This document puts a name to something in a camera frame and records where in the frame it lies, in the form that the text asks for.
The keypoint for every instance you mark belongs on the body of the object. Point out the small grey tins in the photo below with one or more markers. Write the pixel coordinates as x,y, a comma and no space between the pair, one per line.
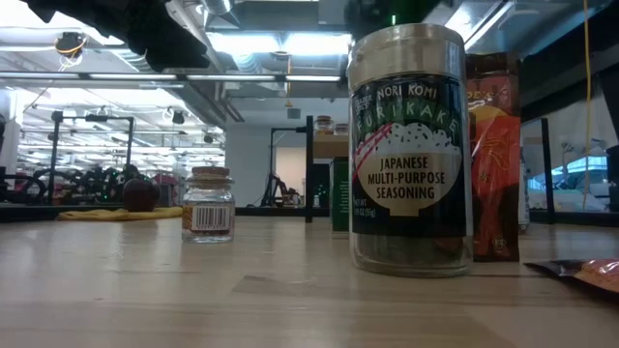
341,129

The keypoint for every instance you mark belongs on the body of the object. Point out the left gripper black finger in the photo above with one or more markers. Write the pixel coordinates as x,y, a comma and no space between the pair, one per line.
179,55

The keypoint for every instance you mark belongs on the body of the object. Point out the wooden shelf with black legs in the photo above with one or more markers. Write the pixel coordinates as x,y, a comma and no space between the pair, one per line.
309,169

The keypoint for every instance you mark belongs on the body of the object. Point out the silver corrugated air duct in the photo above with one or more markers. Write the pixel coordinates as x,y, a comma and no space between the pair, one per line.
133,60

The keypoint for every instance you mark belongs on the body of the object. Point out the dark red apple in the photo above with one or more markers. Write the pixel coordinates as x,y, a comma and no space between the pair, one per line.
140,195

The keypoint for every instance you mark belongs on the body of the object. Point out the thin black background frame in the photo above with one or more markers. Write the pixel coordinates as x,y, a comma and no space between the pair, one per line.
272,159

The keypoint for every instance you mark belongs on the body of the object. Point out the black aluminium rig frame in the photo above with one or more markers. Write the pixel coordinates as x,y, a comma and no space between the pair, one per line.
24,213

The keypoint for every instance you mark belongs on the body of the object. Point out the black background gantry frame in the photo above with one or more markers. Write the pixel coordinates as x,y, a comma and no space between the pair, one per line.
54,159

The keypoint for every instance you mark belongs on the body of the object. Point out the dark green rectangular tin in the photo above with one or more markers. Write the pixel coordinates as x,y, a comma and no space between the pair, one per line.
340,193

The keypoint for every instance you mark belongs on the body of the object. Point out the background black robot arms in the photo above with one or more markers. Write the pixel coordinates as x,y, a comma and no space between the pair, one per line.
92,183

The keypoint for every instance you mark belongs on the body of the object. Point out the long ceiling light bar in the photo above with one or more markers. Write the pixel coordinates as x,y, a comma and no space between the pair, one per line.
242,77

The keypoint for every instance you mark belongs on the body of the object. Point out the white lidded clear spice jar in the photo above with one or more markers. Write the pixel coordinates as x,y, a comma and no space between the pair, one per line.
524,203

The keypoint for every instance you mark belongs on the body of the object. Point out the black diagonal beam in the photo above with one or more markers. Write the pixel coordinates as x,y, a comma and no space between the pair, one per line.
570,82

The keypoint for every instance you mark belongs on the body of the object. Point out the orange brown spice pouch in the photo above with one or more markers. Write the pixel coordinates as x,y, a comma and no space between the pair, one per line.
595,273
495,169

